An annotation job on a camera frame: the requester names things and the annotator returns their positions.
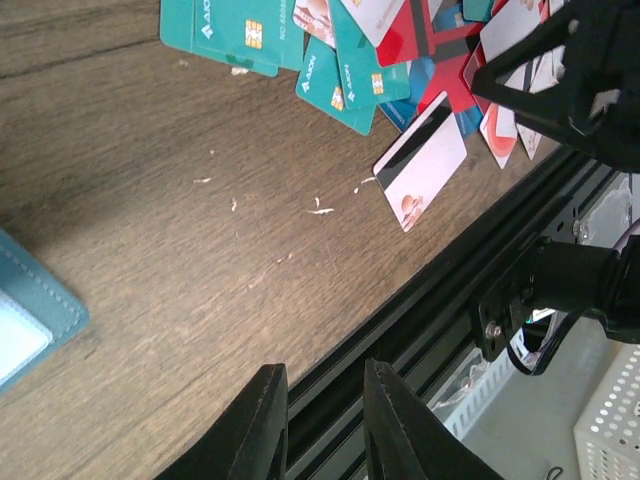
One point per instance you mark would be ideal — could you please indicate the light blue slotted cable duct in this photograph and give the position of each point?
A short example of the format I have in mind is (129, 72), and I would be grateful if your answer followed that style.
(473, 392)

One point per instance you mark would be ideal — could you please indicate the white magnetic stripe card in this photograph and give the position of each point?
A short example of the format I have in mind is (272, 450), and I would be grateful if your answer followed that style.
(420, 162)

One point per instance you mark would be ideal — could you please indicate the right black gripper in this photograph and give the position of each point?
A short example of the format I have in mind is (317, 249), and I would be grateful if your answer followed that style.
(594, 107)

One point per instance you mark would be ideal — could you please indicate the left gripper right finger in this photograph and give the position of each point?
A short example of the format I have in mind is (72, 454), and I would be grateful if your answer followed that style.
(405, 440)

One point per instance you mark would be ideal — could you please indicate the blue leather card holder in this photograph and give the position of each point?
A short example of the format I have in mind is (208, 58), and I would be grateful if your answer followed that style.
(38, 313)

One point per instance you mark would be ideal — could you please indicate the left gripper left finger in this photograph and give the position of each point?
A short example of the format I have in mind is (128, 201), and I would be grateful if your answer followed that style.
(250, 438)

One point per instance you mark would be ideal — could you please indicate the black aluminium frame rail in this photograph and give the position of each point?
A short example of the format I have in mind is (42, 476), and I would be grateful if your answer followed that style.
(424, 330)

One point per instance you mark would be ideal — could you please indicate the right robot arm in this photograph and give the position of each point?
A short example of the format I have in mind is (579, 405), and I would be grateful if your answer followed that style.
(578, 280)

